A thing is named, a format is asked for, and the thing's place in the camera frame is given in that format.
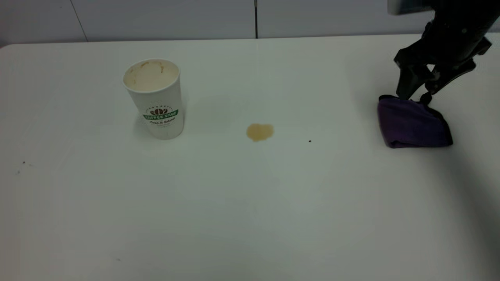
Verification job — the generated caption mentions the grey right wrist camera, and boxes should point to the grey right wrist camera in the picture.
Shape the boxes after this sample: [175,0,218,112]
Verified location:
[387,0,435,16]

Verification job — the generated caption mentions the purple cloth with black trim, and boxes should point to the purple cloth with black trim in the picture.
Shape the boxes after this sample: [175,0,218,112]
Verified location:
[377,94,454,149]

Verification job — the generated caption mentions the brown coffee spill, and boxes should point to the brown coffee spill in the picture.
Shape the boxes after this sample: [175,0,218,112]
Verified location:
[246,123,275,142]

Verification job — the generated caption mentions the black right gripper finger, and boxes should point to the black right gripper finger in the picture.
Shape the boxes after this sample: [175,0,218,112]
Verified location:
[424,58,478,95]
[396,64,430,100]

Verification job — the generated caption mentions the white paper coffee cup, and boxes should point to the white paper coffee cup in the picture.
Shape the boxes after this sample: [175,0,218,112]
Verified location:
[122,59,185,140]

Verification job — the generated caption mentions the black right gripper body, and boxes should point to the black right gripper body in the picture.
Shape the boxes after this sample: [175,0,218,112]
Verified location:
[393,23,492,70]

